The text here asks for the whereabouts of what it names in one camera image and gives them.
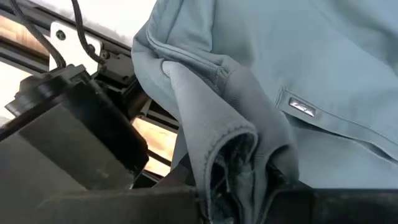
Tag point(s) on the grey-green trousers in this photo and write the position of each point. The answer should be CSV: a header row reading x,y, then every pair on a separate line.
x,y
280,62

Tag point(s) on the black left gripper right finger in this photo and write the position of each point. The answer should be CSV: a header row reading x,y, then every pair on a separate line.
x,y
275,182

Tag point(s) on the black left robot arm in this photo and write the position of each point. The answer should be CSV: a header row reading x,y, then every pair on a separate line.
x,y
77,133

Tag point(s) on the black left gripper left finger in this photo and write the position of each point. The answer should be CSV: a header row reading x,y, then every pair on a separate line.
x,y
177,175

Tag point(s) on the white metal corner bracket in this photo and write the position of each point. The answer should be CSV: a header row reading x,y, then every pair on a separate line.
x,y
74,46

